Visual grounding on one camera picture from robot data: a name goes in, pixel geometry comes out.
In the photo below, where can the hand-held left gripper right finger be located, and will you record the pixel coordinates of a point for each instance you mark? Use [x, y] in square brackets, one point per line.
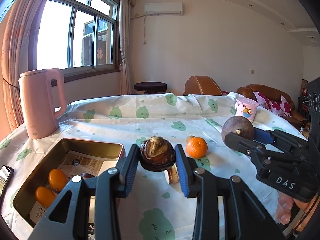
[182, 170]

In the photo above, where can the person's right hand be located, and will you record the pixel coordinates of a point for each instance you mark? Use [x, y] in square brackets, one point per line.
[285, 207]

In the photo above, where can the pink metal tin box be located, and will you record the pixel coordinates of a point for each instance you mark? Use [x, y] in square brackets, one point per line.
[87, 145]

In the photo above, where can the small jar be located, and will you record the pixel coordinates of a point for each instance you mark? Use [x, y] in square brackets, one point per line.
[172, 176]

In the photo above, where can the printed paper sheet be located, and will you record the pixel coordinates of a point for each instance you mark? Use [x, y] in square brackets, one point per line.
[75, 162]

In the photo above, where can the sliding glass window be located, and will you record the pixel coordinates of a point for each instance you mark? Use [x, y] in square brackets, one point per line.
[82, 37]

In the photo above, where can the dark round stool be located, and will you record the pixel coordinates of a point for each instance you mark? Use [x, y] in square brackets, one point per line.
[150, 86]

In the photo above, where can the pink electric kettle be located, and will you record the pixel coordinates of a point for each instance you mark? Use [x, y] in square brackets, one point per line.
[37, 105]

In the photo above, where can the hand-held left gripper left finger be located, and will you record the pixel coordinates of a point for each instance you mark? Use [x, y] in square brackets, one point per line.
[131, 170]

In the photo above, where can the white air conditioner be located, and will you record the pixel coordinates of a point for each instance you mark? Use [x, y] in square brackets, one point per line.
[163, 8]

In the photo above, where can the white tablecloth green prints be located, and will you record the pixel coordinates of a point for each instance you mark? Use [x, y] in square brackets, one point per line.
[162, 112]

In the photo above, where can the pink cartoon cup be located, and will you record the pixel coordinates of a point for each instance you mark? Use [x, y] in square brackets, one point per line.
[246, 110]

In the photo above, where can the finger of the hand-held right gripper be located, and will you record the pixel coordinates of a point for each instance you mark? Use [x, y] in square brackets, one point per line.
[240, 140]
[262, 135]

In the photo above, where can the brown leather sofa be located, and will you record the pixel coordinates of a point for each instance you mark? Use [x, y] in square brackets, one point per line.
[262, 90]

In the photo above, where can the black smartphone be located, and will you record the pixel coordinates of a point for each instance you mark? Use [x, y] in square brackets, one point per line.
[5, 177]

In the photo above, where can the pale tied curtain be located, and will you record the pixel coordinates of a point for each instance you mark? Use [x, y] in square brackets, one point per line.
[125, 55]

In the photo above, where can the orange mandarin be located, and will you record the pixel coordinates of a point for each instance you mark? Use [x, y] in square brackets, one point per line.
[57, 178]
[196, 147]
[45, 196]

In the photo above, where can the floral pink pillow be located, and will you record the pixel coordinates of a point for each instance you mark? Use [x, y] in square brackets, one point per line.
[262, 101]
[281, 106]

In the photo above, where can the air conditioner pipe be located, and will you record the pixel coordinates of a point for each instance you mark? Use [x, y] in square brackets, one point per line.
[145, 30]

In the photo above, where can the pink patterned curtain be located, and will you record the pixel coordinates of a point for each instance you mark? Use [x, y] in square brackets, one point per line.
[17, 55]

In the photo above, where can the brown passion fruit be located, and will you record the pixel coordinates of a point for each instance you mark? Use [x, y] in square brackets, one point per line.
[237, 123]

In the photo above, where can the dark brown water chestnut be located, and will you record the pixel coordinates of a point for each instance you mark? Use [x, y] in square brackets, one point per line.
[157, 153]
[87, 176]

